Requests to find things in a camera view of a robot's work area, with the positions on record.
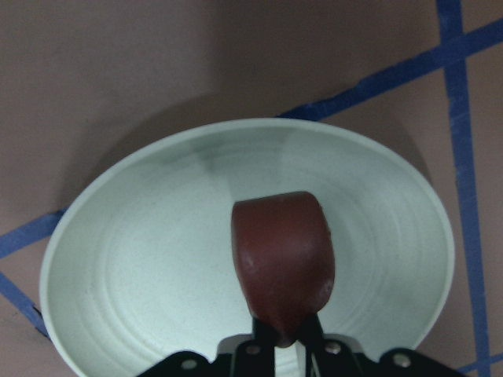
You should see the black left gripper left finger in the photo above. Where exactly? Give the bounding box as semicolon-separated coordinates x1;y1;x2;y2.
251;317;280;353

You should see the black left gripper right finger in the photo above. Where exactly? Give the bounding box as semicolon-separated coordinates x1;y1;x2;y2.
298;314;325;353

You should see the pale green plate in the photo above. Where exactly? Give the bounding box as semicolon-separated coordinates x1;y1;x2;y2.
40;119;455;376

